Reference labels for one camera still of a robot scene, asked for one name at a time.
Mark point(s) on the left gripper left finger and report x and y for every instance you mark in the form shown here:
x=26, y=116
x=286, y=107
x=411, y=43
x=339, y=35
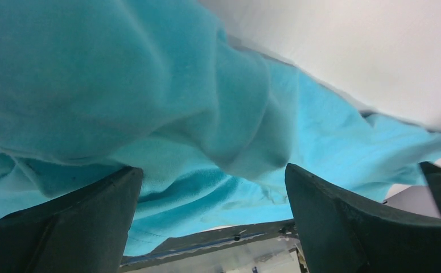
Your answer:
x=82, y=231

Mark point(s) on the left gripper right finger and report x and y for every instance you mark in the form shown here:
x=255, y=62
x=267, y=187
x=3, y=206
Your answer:
x=341, y=231

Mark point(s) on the turquoise t shirt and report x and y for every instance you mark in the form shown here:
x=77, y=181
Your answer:
x=90, y=87

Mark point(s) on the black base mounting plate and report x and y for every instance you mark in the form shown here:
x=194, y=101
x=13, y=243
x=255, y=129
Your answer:
x=208, y=241

